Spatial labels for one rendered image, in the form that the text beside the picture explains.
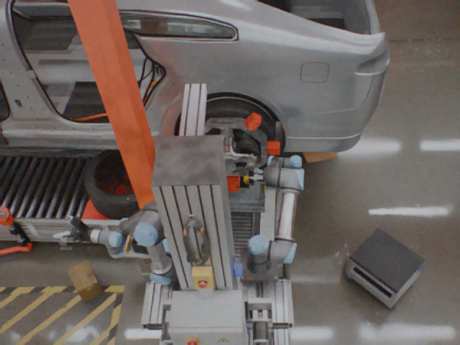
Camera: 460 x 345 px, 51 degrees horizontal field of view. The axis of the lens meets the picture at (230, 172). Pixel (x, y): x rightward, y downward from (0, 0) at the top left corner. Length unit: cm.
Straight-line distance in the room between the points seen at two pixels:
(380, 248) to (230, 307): 158
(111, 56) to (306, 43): 116
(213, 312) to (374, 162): 267
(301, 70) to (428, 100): 248
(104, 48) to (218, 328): 142
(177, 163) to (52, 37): 343
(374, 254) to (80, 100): 261
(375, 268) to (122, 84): 209
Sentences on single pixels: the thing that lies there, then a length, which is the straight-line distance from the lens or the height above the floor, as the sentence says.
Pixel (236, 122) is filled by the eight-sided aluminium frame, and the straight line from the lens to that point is 321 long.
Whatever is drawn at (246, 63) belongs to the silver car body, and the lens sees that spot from 300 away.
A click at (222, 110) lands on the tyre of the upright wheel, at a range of 324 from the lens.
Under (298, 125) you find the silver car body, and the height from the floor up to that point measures 102.
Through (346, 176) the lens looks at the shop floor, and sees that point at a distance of 440.
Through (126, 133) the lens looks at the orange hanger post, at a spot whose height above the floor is 145.
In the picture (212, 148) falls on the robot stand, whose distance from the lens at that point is 180.
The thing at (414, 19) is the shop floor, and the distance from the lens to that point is 648.
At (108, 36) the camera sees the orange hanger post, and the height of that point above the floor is 208.
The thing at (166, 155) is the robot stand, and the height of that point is 203.
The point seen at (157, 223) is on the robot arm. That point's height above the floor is 144.
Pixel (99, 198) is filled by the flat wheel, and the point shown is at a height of 50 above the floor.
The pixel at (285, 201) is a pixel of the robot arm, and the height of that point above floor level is 115.
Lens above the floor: 332
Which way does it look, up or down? 49 degrees down
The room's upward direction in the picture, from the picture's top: 5 degrees counter-clockwise
